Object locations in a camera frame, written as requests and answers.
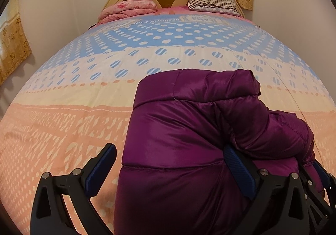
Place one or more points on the purple puffer jacket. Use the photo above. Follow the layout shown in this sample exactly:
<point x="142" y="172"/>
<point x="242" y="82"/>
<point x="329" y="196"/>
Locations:
<point x="183" y="145"/>

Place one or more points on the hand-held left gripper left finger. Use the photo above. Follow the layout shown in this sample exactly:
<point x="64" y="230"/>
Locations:
<point x="101" y="169"/>

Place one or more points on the patterned pillow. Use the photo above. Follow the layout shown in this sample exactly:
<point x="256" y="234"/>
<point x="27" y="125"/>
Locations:
<point x="212" y="2"/>

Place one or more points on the pink folded blanket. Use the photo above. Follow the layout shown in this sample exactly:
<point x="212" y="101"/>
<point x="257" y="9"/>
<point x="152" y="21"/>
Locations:
<point x="126" y="9"/>

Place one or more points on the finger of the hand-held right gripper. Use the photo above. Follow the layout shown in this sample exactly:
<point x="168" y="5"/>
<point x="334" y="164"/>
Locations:
<point x="322" y="176"/>
<point x="312" y="193"/>

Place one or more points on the golden floral window curtain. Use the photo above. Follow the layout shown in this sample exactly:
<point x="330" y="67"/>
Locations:
<point x="13" y="46"/>

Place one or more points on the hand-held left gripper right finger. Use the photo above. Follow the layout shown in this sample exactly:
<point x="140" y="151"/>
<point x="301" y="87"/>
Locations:
<point x="240" y="172"/>

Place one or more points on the polka dot bedspread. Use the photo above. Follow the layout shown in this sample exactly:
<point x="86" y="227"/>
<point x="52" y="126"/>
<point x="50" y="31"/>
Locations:
<point x="78" y="93"/>

